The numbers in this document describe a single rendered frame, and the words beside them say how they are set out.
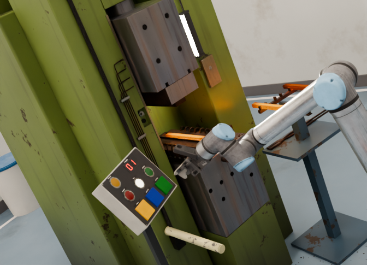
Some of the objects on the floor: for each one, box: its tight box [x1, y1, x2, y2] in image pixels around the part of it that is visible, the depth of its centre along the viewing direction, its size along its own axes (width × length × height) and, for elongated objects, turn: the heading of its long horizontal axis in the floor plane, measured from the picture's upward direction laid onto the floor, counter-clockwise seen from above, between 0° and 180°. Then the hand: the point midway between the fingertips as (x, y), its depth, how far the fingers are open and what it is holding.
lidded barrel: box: [0, 152, 40, 216], centre depth 569 cm, size 47×47×57 cm
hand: (175, 172), depth 250 cm, fingers closed
